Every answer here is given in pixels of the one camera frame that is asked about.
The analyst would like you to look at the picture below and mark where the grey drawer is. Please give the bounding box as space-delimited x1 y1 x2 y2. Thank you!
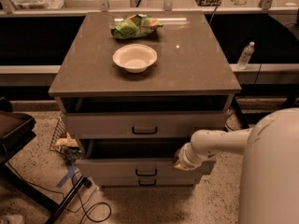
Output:
94 178 198 188
62 111 228 139
77 137 215 180

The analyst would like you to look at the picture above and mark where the black stand leg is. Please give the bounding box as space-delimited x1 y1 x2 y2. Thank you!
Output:
232 97 249 129

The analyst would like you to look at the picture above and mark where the grey drawer cabinet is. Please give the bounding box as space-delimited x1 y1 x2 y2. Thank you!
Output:
48 10 242 189

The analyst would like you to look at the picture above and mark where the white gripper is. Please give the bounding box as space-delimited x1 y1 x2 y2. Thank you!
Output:
173 143 203 171

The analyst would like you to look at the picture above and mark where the clear plastic water bottle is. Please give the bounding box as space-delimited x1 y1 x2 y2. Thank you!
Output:
236 41 255 70

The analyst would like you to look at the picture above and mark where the green chip bag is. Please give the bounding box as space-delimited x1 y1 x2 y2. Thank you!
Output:
110 14 164 40

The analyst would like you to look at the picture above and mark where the dark chair at left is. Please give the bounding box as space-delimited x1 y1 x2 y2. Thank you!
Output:
0 97 87 224

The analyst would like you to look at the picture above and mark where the wire basket with items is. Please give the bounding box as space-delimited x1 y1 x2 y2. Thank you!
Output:
49 117 82 162

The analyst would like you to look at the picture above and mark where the black floor cable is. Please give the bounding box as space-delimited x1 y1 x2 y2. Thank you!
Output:
3 168 113 224

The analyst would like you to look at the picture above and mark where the white paper bowl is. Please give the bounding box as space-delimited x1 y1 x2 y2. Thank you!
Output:
113 44 157 73

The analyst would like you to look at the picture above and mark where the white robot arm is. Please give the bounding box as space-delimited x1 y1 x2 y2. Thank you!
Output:
174 108 299 224

